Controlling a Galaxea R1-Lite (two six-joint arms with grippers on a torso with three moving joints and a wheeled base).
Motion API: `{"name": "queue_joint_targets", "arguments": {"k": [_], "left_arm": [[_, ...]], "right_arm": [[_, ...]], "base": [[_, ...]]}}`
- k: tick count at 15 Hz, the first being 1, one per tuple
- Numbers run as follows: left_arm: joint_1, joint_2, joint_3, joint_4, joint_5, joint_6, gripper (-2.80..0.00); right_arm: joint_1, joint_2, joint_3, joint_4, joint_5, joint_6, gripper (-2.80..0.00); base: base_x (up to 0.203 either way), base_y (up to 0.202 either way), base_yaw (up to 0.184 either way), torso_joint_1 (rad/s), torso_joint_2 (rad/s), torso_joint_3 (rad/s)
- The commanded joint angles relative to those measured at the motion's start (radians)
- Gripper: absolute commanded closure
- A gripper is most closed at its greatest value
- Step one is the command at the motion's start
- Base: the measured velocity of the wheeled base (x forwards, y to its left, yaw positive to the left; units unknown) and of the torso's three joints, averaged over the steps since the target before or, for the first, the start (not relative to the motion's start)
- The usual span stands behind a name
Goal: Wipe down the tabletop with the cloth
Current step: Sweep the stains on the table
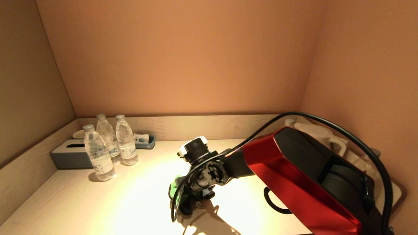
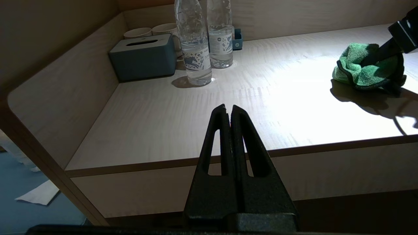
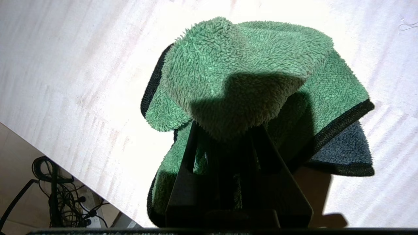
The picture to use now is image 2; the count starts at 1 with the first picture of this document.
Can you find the small blue tray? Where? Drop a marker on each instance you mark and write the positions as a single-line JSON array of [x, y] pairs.
[[237, 40]]

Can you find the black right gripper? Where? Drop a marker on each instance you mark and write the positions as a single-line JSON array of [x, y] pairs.
[[408, 32]]

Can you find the small white dish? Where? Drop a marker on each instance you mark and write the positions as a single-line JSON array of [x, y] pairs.
[[137, 32]]

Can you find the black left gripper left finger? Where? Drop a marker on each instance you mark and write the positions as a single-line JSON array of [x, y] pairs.
[[212, 195]]

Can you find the white crumpled fabric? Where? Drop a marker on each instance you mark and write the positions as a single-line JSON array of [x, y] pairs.
[[19, 156]]

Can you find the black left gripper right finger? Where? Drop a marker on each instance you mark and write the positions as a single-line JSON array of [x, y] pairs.
[[267, 195]]

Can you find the white paper sheet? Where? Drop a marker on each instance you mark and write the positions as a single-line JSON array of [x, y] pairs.
[[39, 195]]

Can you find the grey-blue tissue box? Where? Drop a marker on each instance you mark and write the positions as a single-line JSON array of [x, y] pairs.
[[143, 62]]

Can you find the green microfibre cloth black edge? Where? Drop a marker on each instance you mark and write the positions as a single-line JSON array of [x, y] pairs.
[[356, 67]]

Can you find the clear water bottle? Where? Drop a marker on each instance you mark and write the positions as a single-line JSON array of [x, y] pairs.
[[196, 49], [221, 39]]

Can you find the white ceramic cup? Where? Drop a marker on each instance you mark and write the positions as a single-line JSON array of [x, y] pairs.
[[164, 28]]

